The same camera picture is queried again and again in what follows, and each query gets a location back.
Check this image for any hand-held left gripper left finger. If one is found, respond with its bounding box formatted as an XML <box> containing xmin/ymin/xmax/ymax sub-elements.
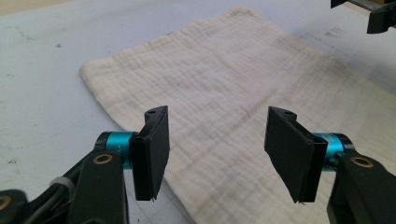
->
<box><xmin>96</xmin><ymin>105</ymin><xmax>171</xmax><ymax>202</ymax></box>

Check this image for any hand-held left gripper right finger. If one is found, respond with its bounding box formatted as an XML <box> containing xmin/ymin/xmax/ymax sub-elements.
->
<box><xmin>264</xmin><ymin>105</ymin><xmax>354</xmax><ymax>204</ymax></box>

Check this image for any cream cloth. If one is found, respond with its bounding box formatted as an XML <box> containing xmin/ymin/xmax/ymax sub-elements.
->
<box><xmin>78</xmin><ymin>7</ymin><xmax>396</xmax><ymax>224</ymax></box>

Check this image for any white grid mat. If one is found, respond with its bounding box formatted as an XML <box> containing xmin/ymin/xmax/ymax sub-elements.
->
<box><xmin>0</xmin><ymin>0</ymin><xmax>396</xmax><ymax>224</ymax></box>

